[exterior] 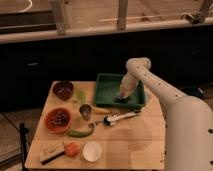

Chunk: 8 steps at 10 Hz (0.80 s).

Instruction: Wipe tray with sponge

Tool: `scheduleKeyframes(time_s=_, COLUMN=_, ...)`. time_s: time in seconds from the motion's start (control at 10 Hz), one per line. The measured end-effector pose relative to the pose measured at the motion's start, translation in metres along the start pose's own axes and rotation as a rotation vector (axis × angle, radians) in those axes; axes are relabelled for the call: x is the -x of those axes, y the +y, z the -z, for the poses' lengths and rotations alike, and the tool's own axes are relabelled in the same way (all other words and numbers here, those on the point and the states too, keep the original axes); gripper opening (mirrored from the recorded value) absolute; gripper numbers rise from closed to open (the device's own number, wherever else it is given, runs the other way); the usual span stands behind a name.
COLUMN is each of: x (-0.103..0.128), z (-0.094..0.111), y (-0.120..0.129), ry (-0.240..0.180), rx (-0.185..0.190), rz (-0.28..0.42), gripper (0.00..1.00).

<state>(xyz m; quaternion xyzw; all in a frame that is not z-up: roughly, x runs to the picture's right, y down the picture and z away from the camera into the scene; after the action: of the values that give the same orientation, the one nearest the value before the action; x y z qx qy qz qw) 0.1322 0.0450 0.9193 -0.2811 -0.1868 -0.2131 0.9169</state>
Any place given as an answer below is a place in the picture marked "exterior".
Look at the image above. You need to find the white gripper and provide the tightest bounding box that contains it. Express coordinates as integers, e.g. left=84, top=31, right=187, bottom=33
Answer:
left=119, top=73, right=139, bottom=98

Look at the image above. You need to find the dark sponge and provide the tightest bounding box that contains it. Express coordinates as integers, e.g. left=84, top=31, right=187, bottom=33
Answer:
left=116, top=95, right=126, bottom=101

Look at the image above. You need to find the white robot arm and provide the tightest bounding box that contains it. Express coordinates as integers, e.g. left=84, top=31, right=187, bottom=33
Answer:
left=119, top=57, right=213, bottom=171

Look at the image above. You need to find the green plastic tray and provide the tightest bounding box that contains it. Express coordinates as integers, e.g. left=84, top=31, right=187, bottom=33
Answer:
left=94, top=73, right=146, bottom=109

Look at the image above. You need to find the pale green vegetable piece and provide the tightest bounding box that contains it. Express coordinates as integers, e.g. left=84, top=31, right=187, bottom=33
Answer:
left=74, top=90, right=86, bottom=104

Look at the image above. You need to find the small metal cup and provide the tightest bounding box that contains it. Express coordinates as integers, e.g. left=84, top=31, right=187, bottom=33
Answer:
left=79, top=104, right=92, bottom=121

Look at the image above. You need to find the dark red bowl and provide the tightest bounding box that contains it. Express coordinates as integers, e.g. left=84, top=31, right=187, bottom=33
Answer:
left=53, top=81, right=73, bottom=100

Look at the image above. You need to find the green chili pepper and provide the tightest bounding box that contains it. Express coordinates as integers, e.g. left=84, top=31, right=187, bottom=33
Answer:
left=67, top=127, right=94, bottom=138

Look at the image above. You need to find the orange bowl with beans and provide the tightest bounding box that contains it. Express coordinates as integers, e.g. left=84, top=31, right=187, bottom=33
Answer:
left=44, top=107, right=72, bottom=133

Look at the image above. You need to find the orange tomato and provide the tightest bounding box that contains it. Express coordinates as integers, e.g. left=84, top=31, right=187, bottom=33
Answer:
left=65, top=142, right=80, bottom=157

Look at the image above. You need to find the black handled knife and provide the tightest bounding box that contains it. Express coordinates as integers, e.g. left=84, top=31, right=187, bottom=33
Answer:
left=40, top=151, right=65, bottom=165

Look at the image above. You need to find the wooden window frame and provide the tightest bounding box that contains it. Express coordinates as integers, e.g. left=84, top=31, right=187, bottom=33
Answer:
left=0, top=0, right=213, bottom=44

